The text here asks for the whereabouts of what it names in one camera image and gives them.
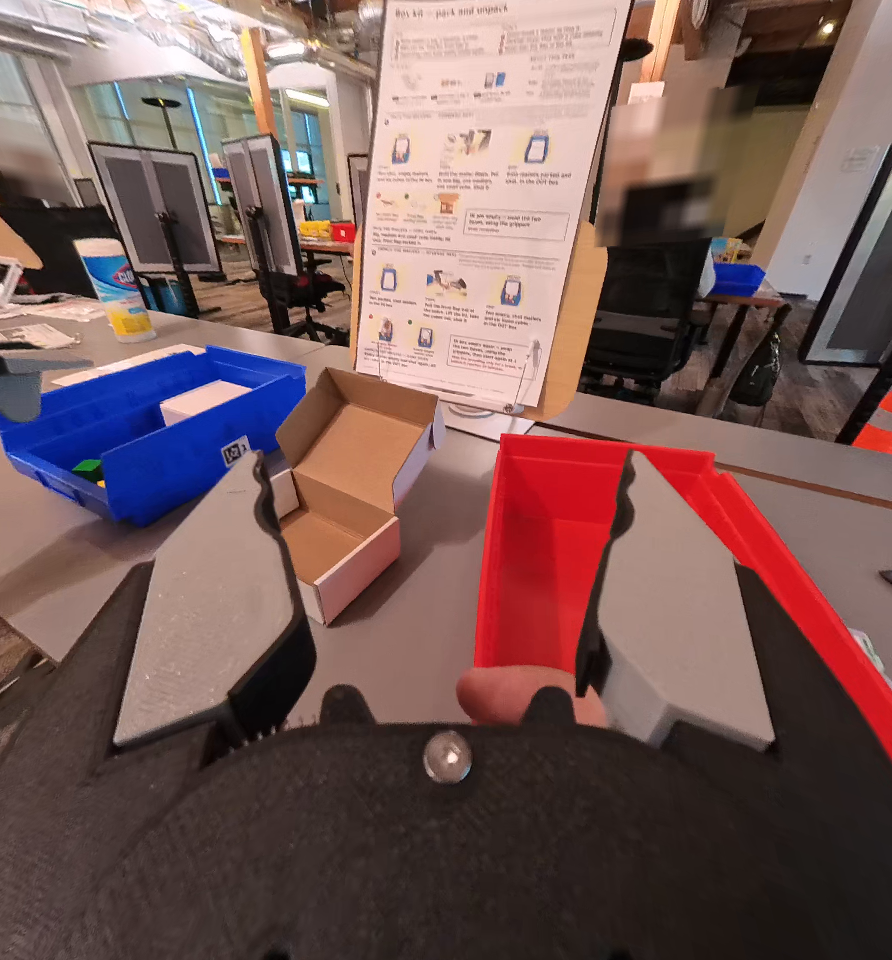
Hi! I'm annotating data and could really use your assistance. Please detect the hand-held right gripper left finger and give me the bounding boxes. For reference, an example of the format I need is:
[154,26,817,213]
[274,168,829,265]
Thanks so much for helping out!
[113,450,317,747]

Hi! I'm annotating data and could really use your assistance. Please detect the black and red chair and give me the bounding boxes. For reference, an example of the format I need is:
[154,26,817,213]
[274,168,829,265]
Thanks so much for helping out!
[254,266,346,336]

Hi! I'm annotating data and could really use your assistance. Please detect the white stand base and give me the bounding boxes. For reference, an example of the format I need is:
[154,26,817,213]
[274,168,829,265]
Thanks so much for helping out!
[442,401,538,442]

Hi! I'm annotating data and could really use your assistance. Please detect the black mesh office chair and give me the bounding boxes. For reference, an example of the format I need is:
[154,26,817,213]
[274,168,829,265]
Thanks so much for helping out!
[581,238,717,393]

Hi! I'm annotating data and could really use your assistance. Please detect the black backpack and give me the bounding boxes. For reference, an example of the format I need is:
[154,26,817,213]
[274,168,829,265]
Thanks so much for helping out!
[731,330,781,407]

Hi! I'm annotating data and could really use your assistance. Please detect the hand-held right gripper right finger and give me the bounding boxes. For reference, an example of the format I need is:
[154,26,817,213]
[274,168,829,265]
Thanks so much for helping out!
[575,450,775,751]

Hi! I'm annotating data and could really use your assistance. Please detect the white cardboard mailer box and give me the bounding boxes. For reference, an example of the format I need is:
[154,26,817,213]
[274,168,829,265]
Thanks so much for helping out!
[159,380,255,429]
[266,367,447,627]

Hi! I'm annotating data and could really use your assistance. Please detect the small blue bin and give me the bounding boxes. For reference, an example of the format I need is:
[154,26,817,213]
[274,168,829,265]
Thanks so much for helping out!
[712,262,767,298]

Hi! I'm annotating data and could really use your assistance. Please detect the wooden desk with black legs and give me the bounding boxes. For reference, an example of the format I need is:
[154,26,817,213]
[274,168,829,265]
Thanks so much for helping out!
[697,288,793,418]

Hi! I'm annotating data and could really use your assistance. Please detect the black floor lamp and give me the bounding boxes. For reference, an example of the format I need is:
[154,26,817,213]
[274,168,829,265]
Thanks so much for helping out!
[142,96,186,155]

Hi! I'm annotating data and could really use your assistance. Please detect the instruction sheet on stand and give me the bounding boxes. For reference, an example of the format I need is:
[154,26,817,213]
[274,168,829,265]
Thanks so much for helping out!
[350,217,608,423]

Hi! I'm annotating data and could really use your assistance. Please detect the printed paper sheets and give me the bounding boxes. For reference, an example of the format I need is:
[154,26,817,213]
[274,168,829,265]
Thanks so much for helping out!
[0,326,84,351]

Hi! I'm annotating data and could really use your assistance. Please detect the blue plastic bin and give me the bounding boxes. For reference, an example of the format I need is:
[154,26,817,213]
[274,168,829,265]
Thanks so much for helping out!
[0,345,308,526]

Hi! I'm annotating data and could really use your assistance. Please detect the printed instruction sheet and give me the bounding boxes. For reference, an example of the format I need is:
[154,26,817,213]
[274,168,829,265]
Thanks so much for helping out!
[356,0,634,406]

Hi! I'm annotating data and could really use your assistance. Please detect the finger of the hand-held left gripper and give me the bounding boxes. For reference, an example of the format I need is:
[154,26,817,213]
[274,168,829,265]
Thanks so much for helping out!
[0,371,43,423]
[0,352,94,378]

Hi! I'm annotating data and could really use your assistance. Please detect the white flat sheet stack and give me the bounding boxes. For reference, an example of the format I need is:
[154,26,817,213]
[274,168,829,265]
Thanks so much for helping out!
[52,345,208,387]

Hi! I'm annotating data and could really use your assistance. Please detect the cleaning wipes canister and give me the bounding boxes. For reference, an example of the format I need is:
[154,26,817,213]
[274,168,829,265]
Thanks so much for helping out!
[74,238,156,344]

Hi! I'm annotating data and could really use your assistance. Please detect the small white tag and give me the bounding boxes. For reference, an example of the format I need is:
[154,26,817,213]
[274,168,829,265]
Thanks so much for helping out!
[851,626,892,685]

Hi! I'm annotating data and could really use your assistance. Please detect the red plastic bin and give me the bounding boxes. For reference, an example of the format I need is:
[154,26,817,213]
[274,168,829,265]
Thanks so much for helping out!
[474,433,892,819]

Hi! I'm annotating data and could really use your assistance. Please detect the person's right hand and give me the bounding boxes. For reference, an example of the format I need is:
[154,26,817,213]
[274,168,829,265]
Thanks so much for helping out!
[457,667,610,729]

